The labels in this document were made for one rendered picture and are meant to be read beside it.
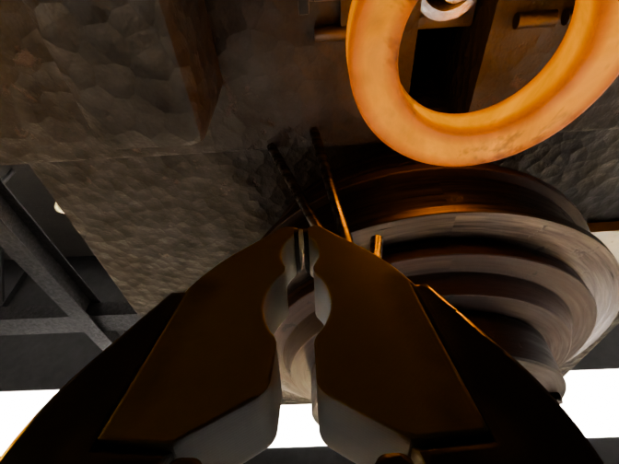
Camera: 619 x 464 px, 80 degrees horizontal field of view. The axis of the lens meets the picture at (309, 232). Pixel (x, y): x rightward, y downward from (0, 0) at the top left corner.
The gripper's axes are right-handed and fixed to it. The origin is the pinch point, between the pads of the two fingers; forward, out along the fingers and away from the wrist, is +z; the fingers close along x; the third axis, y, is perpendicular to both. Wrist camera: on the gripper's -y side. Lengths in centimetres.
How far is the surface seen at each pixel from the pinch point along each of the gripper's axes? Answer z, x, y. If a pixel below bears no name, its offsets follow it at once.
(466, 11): 26.9, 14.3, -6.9
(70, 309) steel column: 374, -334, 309
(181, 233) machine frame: 37.1, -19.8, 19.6
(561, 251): 19.5, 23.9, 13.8
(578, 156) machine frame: 34.1, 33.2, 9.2
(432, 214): 17.8, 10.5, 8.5
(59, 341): 569, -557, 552
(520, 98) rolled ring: 18.8, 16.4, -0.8
